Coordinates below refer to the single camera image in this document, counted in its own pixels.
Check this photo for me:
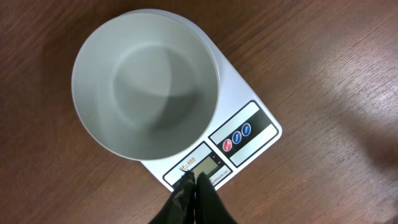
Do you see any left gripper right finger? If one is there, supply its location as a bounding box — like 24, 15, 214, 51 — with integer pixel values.
195, 173, 237, 224

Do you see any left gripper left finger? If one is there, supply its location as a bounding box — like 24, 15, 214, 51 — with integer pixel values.
149, 171, 195, 224

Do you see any white digital kitchen scale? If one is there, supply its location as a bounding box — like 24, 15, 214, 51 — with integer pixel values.
126, 9, 282, 190

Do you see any white round bowl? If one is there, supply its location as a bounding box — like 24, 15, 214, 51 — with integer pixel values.
71, 12, 220, 161

